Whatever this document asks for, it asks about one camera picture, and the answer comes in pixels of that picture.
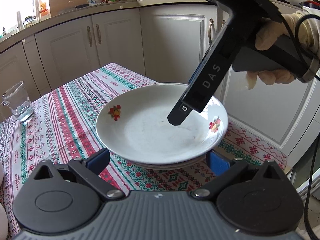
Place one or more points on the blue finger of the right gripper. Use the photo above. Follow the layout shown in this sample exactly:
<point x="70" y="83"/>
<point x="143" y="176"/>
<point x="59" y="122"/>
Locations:
<point x="204" y="82"/>

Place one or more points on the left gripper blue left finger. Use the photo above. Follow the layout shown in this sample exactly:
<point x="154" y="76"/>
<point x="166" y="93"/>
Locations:
<point x="87" y="173"/>

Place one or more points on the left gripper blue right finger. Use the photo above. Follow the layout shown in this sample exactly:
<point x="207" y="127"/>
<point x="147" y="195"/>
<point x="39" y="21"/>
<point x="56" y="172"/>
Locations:
<point x="227" y="172"/>

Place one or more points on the white plate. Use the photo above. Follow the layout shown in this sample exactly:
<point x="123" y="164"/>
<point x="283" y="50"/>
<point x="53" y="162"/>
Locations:
<point x="134" y="126"/>

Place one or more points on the right gloved hand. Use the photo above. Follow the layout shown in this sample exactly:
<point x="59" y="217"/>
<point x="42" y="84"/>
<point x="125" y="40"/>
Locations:
<point x="308" y="35"/>

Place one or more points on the white base cabinets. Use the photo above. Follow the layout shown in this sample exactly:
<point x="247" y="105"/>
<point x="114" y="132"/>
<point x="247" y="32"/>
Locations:
<point x="165" y="43"/>

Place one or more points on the striped patterned tablecloth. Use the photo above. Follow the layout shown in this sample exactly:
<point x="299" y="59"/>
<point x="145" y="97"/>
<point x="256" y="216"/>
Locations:
<point x="73" y="121"/>

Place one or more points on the clear glass mug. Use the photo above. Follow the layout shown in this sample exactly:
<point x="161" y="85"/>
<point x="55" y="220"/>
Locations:
<point x="17" y="100"/>

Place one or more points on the wooden cutting board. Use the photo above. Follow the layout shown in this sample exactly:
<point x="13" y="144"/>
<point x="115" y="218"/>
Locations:
<point x="56" y="6"/>

